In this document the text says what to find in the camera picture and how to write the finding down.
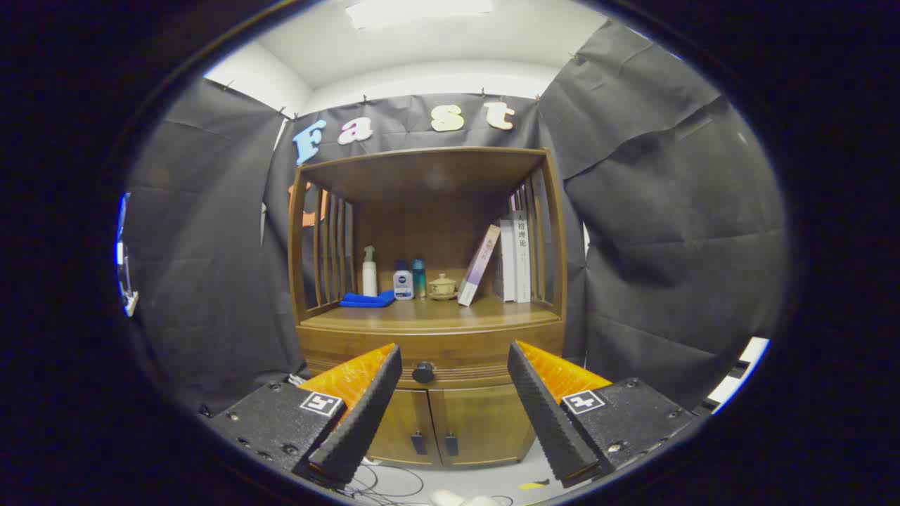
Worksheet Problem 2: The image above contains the wooden cabinet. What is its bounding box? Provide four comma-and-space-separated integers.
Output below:
287, 146, 569, 470

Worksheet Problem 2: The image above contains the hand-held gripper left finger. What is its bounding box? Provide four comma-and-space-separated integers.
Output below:
204, 343, 403, 487

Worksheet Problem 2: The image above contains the white book with black lettering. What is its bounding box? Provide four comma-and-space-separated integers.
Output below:
515, 209, 532, 304

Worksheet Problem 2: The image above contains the blue folded cloth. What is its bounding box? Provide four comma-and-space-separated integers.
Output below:
339, 290, 397, 309

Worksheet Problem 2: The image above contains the white rounded object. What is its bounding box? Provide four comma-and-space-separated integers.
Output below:
430, 490, 501, 506

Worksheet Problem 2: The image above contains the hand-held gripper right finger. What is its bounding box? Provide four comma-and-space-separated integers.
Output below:
508, 340, 697, 488

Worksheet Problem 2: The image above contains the black floor cable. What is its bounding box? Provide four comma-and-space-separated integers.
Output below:
345, 460, 426, 505

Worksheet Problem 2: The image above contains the white lotion bottle blue cap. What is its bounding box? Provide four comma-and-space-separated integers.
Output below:
392, 261, 415, 301

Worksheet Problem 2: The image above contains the purple and white book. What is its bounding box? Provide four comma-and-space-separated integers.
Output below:
457, 224, 502, 307

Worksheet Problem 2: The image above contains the wooden drawer with black knob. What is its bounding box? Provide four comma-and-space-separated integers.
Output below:
297, 323, 565, 389

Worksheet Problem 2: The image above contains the wooden cabinet door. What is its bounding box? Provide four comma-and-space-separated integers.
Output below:
366, 388, 442, 467
429, 383, 537, 466

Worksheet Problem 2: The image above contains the wooden countertop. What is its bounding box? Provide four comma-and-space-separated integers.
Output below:
299, 295, 563, 332

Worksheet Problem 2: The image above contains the plain white book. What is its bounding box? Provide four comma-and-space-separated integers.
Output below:
500, 216, 518, 304

